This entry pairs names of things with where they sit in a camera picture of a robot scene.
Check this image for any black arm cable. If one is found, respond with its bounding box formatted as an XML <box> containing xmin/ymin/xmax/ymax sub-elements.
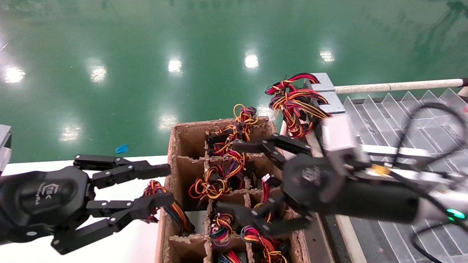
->
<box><xmin>409</xmin><ymin>216</ymin><xmax>468</xmax><ymax>263</ymax></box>

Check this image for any clear acrylic divider tray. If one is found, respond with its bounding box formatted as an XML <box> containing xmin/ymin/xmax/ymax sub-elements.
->
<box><xmin>342</xmin><ymin>88</ymin><xmax>468</xmax><ymax>263</ymax></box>

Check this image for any silver camera mount bracket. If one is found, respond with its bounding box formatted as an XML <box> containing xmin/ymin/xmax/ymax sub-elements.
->
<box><xmin>360</xmin><ymin>144</ymin><xmax>461</xmax><ymax>183</ymax></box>

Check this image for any brown divided cardboard box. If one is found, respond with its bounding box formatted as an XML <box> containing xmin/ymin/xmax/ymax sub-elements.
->
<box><xmin>155</xmin><ymin>116</ymin><xmax>311</xmax><ymax>263</ymax></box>

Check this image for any tan ledge board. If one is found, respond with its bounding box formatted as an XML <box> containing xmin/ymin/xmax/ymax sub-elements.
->
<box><xmin>303</xmin><ymin>219</ymin><xmax>333</xmax><ymax>263</ymax></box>

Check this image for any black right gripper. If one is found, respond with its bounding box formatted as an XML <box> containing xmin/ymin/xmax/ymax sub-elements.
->
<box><xmin>214</xmin><ymin>133</ymin><xmax>421</xmax><ymax>237</ymax></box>

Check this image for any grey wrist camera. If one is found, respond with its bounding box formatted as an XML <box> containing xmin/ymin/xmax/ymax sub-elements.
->
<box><xmin>321</xmin><ymin>113</ymin><xmax>368</xmax><ymax>161</ymax></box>
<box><xmin>0</xmin><ymin>124</ymin><xmax>12</xmax><ymax>174</ymax></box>

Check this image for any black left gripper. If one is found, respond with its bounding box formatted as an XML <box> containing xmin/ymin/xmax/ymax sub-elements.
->
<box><xmin>0</xmin><ymin>154</ymin><xmax>175</xmax><ymax>255</ymax></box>

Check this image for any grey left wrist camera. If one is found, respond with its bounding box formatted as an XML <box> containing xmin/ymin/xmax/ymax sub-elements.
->
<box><xmin>0</xmin><ymin>124</ymin><xmax>12</xmax><ymax>174</ymax></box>

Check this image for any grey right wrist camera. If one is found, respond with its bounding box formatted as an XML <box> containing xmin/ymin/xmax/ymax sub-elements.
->
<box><xmin>321</xmin><ymin>113</ymin><xmax>368</xmax><ymax>161</ymax></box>

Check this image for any black rack edge strip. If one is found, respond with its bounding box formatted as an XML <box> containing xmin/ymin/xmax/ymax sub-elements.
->
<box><xmin>316</xmin><ymin>214</ymin><xmax>346</xmax><ymax>263</ymax></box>

